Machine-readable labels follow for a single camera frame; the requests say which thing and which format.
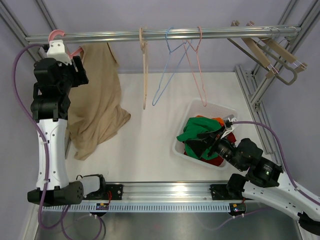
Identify wooden clip hanger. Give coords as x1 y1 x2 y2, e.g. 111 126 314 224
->
256 27 307 73
230 20 279 80

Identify thick pink plastic hanger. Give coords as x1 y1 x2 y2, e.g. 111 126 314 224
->
48 29 84 58

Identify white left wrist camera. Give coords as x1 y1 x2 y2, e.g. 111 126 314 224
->
46 39 72 65

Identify aluminium frame left posts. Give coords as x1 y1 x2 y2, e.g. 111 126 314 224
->
0 0 58 48

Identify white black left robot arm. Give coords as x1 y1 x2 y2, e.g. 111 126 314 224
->
27 56 107 207

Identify orange t shirt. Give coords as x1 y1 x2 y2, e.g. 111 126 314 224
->
196 115 225 126

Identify light blue wire hanger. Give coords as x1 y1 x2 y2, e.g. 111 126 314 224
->
151 26 190 107

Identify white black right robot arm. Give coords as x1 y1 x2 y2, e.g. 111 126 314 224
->
186 129 320 235

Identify beige t shirt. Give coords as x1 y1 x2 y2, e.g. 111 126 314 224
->
67 42 131 161

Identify dark red t shirt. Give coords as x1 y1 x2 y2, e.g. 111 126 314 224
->
184 144 224 168

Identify white plastic basket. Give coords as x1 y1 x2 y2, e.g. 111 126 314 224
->
172 98 239 171

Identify beige plastic hanger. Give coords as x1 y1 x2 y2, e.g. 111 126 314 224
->
139 27 149 110

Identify green t shirt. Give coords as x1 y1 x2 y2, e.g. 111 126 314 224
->
176 117 222 150

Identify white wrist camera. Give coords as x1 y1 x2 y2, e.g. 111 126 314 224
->
221 114 238 139
46 39 72 65

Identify aluminium frame right posts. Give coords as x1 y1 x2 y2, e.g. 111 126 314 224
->
234 0 320 164

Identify aluminium frame posts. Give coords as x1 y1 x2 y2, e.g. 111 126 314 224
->
0 0 58 48
234 0 320 164

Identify white slotted cable duct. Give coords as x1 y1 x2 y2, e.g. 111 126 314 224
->
43 201 231 213

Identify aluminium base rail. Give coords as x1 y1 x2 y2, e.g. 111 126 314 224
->
106 180 243 203

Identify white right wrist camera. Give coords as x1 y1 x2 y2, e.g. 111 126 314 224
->
221 114 238 139

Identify thin pink wire hanger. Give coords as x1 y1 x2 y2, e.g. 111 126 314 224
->
182 26 208 107

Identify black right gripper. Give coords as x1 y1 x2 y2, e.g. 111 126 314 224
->
185 124 245 171

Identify grey plastic hanger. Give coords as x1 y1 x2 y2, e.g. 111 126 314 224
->
258 41 298 86

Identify silver clothes rail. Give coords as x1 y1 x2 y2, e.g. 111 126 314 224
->
24 24 302 46

